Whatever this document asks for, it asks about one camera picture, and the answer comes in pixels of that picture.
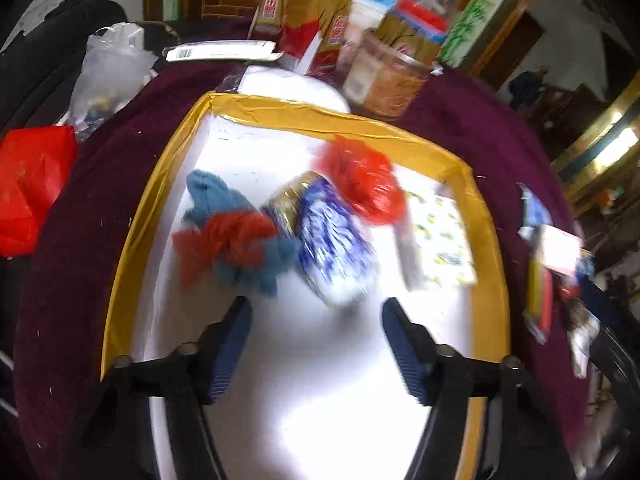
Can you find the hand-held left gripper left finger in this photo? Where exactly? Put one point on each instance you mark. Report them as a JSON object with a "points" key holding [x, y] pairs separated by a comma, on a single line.
{"points": [[230, 347]]}

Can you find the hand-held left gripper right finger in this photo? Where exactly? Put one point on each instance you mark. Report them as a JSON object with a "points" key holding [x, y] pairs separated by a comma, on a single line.
{"points": [[406, 352]]}

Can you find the white tray with yellow rim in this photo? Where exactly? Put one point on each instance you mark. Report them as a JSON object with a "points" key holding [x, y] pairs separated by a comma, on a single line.
{"points": [[310, 410]]}

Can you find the red cloth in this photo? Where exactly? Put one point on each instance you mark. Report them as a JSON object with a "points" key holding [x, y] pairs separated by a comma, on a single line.
{"points": [[230, 240]]}

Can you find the blue and white snack packet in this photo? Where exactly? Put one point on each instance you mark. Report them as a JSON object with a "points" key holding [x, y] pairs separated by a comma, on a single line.
{"points": [[325, 240]]}

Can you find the blue cloth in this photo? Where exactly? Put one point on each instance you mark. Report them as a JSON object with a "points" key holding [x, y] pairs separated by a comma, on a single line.
{"points": [[210, 195]]}

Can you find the yellow and red long packet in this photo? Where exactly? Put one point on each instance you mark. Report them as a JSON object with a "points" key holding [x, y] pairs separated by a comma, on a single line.
{"points": [[539, 300]]}

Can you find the silver packet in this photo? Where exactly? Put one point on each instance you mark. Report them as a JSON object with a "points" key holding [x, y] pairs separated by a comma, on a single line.
{"points": [[584, 340]]}

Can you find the pink and white packet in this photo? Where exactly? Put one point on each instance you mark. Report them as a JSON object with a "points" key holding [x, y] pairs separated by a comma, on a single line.
{"points": [[560, 250]]}

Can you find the maroon tablecloth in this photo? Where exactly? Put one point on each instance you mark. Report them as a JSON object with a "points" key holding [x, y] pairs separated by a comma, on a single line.
{"points": [[100, 185]]}

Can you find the large red plastic bag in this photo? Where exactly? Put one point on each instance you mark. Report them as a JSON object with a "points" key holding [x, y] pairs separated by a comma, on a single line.
{"points": [[30, 185]]}

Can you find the clear plastic jar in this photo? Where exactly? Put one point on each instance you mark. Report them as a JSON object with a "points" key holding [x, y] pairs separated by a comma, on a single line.
{"points": [[385, 80]]}

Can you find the white barcode box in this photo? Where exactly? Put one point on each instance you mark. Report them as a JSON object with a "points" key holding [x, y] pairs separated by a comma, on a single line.
{"points": [[220, 51]]}

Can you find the clear plastic bag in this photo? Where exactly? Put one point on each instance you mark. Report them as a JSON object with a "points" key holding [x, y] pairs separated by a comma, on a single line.
{"points": [[110, 75]]}

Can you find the stack of lidded plastic containers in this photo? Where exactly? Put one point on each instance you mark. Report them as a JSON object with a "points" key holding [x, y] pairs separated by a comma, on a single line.
{"points": [[410, 15]]}

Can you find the green bamboo painted panel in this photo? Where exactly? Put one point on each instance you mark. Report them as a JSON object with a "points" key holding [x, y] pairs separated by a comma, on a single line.
{"points": [[480, 15]]}

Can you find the black bag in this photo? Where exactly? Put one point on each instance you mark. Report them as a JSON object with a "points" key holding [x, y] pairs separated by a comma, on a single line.
{"points": [[45, 45]]}

